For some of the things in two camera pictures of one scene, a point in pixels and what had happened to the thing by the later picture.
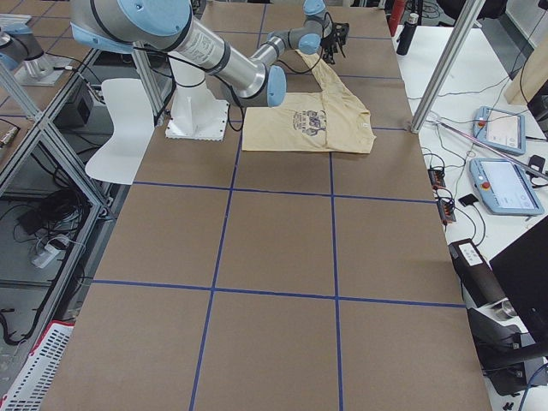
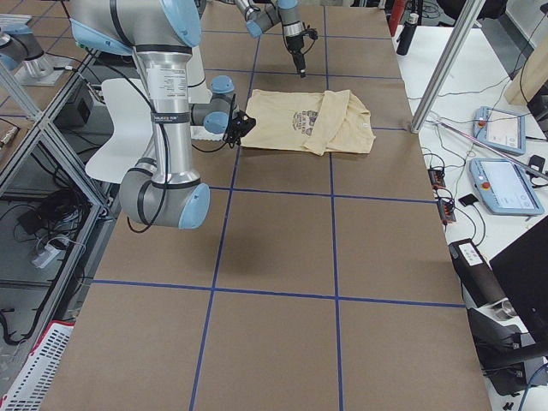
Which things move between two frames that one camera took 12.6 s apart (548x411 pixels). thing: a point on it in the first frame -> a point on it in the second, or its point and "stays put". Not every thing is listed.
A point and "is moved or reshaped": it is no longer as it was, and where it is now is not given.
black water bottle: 407,33 stays put
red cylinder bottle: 396,14 stays put
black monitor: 521,271 stays put
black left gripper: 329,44 -> 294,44
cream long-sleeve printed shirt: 325,121 is moved or reshaped
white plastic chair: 134,124 stays put
